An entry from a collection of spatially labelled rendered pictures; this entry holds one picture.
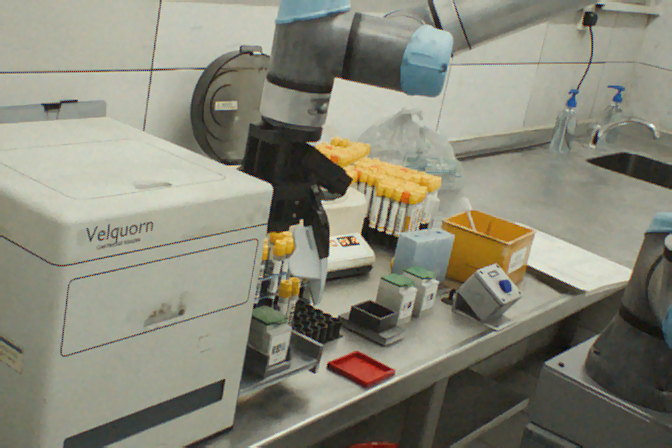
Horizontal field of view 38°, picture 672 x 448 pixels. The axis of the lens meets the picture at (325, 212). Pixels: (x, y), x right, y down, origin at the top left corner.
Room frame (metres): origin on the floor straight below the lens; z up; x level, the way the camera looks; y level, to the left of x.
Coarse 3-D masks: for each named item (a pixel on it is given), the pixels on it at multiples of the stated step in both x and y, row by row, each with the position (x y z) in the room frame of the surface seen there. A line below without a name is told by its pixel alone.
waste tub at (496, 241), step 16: (448, 224) 1.67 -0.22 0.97; (464, 224) 1.76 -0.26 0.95; (480, 224) 1.78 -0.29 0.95; (496, 224) 1.76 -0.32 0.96; (512, 224) 1.75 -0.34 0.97; (464, 240) 1.66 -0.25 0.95; (480, 240) 1.64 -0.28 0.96; (496, 240) 1.62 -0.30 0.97; (512, 240) 1.74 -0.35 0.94; (528, 240) 1.70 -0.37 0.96; (464, 256) 1.65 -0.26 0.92; (480, 256) 1.64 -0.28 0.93; (496, 256) 1.62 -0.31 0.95; (512, 256) 1.64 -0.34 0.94; (528, 256) 1.72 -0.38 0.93; (448, 272) 1.66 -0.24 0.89; (464, 272) 1.65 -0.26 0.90; (512, 272) 1.66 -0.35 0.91
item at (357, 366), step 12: (336, 360) 1.22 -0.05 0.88; (348, 360) 1.24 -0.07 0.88; (360, 360) 1.25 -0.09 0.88; (372, 360) 1.25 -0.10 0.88; (348, 372) 1.19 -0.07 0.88; (360, 372) 1.21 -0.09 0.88; (372, 372) 1.22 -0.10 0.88; (384, 372) 1.22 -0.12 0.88; (360, 384) 1.18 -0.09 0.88; (372, 384) 1.18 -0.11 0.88
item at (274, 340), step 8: (256, 320) 1.09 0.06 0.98; (256, 328) 1.09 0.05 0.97; (264, 328) 1.08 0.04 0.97; (272, 328) 1.09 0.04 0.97; (280, 328) 1.09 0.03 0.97; (288, 328) 1.10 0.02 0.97; (256, 336) 1.08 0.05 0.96; (264, 336) 1.08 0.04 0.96; (272, 336) 1.07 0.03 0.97; (280, 336) 1.09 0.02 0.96; (288, 336) 1.10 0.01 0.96; (256, 344) 1.08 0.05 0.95; (264, 344) 1.08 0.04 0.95; (272, 344) 1.08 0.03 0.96; (280, 344) 1.09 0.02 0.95; (288, 344) 1.10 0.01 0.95; (272, 352) 1.08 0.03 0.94; (280, 352) 1.09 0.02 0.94; (272, 360) 1.08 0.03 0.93; (280, 360) 1.10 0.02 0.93
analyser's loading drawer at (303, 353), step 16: (304, 336) 1.16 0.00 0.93; (256, 352) 1.08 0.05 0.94; (288, 352) 1.11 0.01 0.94; (304, 352) 1.16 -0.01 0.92; (320, 352) 1.15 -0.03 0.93; (256, 368) 1.07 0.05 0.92; (272, 368) 1.08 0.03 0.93; (288, 368) 1.10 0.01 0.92; (304, 368) 1.12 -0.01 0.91; (240, 384) 1.04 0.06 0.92; (256, 384) 1.05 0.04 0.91
